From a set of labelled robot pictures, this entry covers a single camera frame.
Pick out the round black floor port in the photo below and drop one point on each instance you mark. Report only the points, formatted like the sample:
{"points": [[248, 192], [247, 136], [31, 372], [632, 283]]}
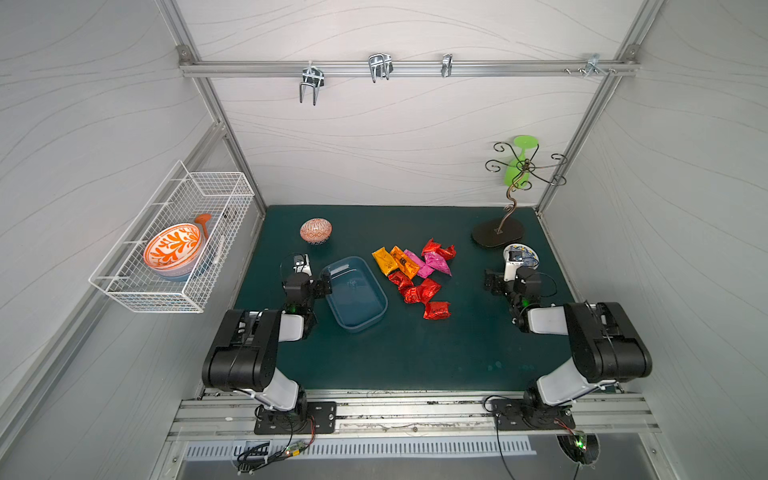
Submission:
{"points": [[583, 449]]}

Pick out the white wire basket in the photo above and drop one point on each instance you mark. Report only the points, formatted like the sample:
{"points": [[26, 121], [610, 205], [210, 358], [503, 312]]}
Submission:
{"points": [[182, 195]]}

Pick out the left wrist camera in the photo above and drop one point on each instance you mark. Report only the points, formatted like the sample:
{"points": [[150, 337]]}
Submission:
{"points": [[301, 264]]}

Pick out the metal scroll hook stand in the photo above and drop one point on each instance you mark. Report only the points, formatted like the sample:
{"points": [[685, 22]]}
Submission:
{"points": [[506, 230]]}

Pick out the blue plastic storage box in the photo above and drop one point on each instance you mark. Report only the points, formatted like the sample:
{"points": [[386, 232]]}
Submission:
{"points": [[357, 300]]}

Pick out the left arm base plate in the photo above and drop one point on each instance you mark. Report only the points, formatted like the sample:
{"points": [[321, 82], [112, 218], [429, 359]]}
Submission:
{"points": [[307, 418]]}

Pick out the white vent strip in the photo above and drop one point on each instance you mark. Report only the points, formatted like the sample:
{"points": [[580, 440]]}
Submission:
{"points": [[369, 448]]}

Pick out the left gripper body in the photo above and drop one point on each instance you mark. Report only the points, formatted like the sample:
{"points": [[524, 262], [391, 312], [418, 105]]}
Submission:
{"points": [[321, 284]]}

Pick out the red patterned bowl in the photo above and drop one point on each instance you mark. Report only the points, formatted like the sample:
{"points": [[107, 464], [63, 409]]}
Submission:
{"points": [[316, 231]]}

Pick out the metal double hook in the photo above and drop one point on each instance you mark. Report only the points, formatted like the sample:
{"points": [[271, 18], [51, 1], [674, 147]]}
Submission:
{"points": [[312, 80]]}

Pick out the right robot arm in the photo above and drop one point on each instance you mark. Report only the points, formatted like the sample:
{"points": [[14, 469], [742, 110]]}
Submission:
{"points": [[605, 347]]}

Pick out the horizontal aluminium rail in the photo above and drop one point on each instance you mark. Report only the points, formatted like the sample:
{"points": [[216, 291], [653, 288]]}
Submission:
{"points": [[402, 68]]}

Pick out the blue yellow patterned bowl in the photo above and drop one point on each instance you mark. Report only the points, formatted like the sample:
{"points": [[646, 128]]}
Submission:
{"points": [[521, 255]]}

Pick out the orange spoon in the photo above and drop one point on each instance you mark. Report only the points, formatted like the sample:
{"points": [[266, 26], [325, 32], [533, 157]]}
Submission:
{"points": [[202, 220]]}

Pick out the orange white patterned bowl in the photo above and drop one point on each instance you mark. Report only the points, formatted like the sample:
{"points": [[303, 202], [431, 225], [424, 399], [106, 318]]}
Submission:
{"points": [[174, 251]]}

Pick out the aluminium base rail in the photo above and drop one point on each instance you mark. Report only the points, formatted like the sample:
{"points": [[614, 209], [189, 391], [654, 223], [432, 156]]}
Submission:
{"points": [[404, 413]]}

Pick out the small metal hook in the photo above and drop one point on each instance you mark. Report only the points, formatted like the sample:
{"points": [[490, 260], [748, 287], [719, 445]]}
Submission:
{"points": [[446, 65]]}

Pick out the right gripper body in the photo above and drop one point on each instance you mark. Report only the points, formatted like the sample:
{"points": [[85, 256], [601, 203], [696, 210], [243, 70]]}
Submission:
{"points": [[494, 282]]}

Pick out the small magenta tea bag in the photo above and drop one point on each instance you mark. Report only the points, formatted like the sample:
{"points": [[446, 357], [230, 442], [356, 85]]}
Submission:
{"points": [[424, 270]]}

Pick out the yellow tea bag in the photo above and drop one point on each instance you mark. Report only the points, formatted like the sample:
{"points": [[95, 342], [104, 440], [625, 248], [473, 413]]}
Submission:
{"points": [[385, 261]]}

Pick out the green table mat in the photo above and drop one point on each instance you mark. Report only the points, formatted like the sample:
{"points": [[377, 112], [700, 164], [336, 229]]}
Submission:
{"points": [[476, 348]]}

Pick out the metal wire hook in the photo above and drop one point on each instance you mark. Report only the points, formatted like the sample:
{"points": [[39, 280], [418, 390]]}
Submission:
{"points": [[380, 66]]}

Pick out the large magenta tea bag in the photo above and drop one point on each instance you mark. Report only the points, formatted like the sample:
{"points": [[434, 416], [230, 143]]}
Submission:
{"points": [[435, 261]]}

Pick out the green plastic goblet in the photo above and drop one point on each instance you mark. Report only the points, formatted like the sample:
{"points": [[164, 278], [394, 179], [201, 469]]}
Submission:
{"points": [[518, 170]]}

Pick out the metal bracket hook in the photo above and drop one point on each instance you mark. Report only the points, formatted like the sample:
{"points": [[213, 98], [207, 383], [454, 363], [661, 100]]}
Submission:
{"points": [[592, 67]]}

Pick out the red tea bag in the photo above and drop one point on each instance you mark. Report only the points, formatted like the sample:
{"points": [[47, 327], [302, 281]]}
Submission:
{"points": [[411, 295], [427, 290], [448, 253], [400, 280], [436, 310], [431, 246]]}

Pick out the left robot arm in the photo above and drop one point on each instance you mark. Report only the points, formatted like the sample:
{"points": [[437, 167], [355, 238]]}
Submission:
{"points": [[243, 355]]}

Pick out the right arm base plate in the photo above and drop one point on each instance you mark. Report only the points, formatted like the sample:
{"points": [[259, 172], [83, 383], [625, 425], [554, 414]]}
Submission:
{"points": [[524, 415]]}

